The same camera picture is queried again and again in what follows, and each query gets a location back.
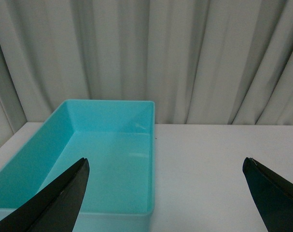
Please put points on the grey pleated curtain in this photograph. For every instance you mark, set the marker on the grey pleated curtain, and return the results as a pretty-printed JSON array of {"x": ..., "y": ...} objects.
[{"x": 200, "y": 61}]

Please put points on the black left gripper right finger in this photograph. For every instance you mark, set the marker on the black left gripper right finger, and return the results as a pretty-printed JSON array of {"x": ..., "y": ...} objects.
[{"x": 272, "y": 195}]

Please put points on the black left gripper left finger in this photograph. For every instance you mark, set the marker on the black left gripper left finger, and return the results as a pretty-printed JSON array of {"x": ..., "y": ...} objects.
[{"x": 56, "y": 207}]

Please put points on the turquoise plastic storage bin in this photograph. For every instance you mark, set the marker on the turquoise plastic storage bin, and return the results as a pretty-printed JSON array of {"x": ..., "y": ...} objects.
[{"x": 117, "y": 139}]

